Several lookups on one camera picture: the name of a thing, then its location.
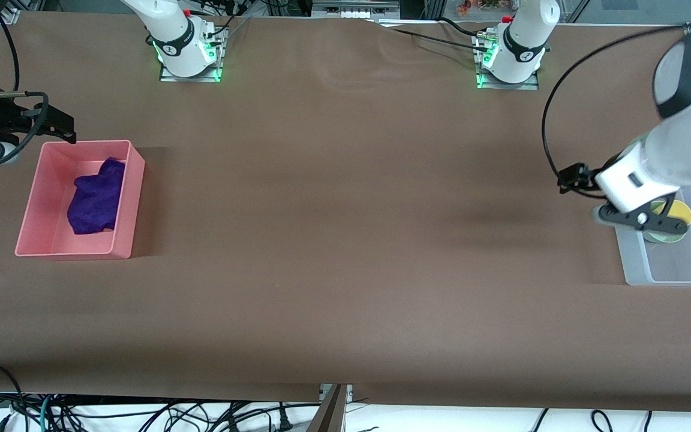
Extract yellow plastic cup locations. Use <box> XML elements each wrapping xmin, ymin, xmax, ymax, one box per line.
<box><xmin>650</xmin><ymin>200</ymin><xmax>691</xmax><ymax>227</ymax></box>

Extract black right camera cable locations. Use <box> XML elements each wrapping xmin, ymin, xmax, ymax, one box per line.
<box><xmin>0</xmin><ymin>17</ymin><xmax>50</xmax><ymax>167</ymax></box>

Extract short black table cable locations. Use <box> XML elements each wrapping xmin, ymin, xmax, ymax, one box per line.
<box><xmin>438</xmin><ymin>17</ymin><xmax>484</xmax><ymax>37</ymax></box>

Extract wooden table leg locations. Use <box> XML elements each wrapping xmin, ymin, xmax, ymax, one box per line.
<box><xmin>307</xmin><ymin>384</ymin><xmax>347</xmax><ymax>432</ymax></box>

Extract silver metal bracket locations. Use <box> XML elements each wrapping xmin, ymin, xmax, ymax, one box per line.
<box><xmin>319</xmin><ymin>384</ymin><xmax>353</xmax><ymax>404</ymax></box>

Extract mint green bowl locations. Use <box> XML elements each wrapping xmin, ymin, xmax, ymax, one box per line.
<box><xmin>642</xmin><ymin>222</ymin><xmax>688</xmax><ymax>244</ymax></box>

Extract purple cloth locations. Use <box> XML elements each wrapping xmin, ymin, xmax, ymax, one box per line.
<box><xmin>67</xmin><ymin>157</ymin><xmax>126</xmax><ymax>235</ymax></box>

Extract pink plastic bin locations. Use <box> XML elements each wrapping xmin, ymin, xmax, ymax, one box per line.
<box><xmin>14</xmin><ymin>140</ymin><xmax>146</xmax><ymax>260</ymax></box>

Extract orange background items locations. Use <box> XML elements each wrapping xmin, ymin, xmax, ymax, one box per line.
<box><xmin>456</xmin><ymin>0</ymin><xmax>502</xmax><ymax>13</ymax></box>

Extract long black table cable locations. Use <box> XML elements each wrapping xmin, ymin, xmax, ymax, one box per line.
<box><xmin>367</xmin><ymin>18</ymin><xmax>490</xmax><ymax>53</ymax></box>

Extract clear plastic bin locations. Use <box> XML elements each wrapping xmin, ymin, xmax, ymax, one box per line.
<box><xmin>615</xmin><ymin>174</ymin><xmax>691</xmax><ymax>286</ymax></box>

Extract aluminium frame rail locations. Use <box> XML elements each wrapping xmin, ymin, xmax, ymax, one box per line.
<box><xmin>313</xmin><ymin>0</ymin><xmax>400</xmax><ymax>17</ymax></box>

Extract brown table cover sheet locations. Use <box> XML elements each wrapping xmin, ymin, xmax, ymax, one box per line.
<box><xmin>0</xmin><ymin>11</ymin><xmax>691</xmax><ymax>413</ymax></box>

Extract black camera cable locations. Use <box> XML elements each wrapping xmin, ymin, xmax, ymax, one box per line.
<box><xmin>0</xmin><ymin>17</ymin><xmax>50</xmax><ymax>167</ymax></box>
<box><xmin>541</xmin><ymin>25</ymin><xmax>691</xmax><ymax>199</ymax></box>

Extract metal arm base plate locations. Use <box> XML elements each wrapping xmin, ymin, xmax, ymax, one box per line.
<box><xmin>474</xmin><ymin>33</ymin><xmax>541</xmax><ymax>91</ymax></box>
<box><xmin>160</xmin><ymin>27</ymin><xmax>226</xmax><ymax>83</ymax></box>

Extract black left camera cable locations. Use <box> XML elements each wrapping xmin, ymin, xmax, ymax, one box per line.
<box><xmin>541</xmin><ymin>25</ymin><xmax>691</xmax><ymax>199</ymax></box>

